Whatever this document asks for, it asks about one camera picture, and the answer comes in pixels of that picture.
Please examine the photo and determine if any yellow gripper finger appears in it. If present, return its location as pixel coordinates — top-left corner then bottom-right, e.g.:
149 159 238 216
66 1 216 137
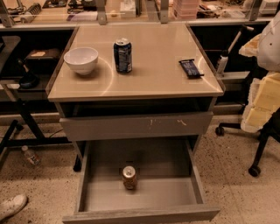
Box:
241 72 280 133

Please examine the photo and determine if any orange soda can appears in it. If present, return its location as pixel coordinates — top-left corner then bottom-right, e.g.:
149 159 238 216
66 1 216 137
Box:
122 165 137 190

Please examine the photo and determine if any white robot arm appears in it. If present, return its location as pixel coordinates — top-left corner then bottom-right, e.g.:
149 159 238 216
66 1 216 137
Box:
239 11 280 133

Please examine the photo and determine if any closed top drawer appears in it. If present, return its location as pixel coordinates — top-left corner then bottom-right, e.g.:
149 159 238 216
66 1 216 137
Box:
60 112 213 141

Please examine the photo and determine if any grey drawer cabinet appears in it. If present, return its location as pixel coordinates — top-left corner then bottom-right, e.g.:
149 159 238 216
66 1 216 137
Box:
45 22 227 173

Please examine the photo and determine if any open middle drawer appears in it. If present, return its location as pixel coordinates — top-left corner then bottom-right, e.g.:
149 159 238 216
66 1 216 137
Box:
62 138 220 224

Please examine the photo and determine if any blue soda can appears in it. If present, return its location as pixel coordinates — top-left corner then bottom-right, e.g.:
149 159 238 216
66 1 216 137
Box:
114 38 132 74

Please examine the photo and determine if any black office chair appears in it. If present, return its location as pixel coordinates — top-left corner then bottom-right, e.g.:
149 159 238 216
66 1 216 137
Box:
214 66 280 178

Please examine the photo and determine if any dark blue snack bar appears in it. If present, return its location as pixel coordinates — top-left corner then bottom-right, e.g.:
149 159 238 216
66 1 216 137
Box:
178 59 203 79

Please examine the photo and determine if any white bowl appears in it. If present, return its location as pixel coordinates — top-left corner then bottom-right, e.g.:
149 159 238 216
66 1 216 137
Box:
64 47 99 75

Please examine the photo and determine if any black box with label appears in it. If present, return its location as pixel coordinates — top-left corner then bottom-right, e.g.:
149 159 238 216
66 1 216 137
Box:
24 48 60 67

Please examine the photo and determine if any black joystick device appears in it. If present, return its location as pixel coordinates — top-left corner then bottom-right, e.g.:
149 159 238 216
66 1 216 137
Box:
17 59 39 89

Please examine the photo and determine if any plastic water bottle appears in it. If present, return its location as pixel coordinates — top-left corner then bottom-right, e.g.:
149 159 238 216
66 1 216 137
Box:
21 145 40 165

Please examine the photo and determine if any white shoe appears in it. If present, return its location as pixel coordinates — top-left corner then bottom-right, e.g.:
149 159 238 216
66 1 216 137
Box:
0 194 28 221

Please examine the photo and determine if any black desk frame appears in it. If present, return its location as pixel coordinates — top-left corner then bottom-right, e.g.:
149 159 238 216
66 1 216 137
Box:
0 35 73 172

